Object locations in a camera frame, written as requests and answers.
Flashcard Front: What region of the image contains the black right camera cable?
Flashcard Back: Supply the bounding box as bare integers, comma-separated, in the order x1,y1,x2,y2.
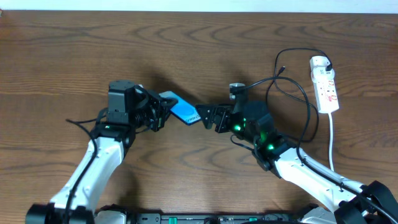
239,76,398,224

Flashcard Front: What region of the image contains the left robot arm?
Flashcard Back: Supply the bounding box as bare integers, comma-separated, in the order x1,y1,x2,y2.
25,80,178,223

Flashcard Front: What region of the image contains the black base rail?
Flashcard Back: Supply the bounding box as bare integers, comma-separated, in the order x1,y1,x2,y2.
93,212,312,224

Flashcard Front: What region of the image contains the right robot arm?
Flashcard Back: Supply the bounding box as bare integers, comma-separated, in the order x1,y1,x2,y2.
196,101,397,223

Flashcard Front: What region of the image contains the blue Galaxy smartphone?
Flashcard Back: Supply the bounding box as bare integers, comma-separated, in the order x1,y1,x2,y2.
159,91,201,126

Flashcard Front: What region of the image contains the white charger adapter plug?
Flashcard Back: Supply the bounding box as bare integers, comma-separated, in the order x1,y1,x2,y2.
311,67,335,83

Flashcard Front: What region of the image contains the black left camera cable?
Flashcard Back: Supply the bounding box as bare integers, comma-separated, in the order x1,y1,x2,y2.
62,107,109,224

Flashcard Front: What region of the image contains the black USB charging cable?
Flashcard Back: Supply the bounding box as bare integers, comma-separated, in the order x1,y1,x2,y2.
265,47,333,143

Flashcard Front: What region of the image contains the white power strip cord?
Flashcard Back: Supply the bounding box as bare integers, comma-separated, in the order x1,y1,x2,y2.
327,112,335,172

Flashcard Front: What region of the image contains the black camera cable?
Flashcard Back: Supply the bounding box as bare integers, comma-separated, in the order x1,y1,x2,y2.
62,107,109,224
239,76,398,224

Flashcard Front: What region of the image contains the white power strip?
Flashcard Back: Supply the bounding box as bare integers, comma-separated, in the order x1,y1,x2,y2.
310,56,340,114

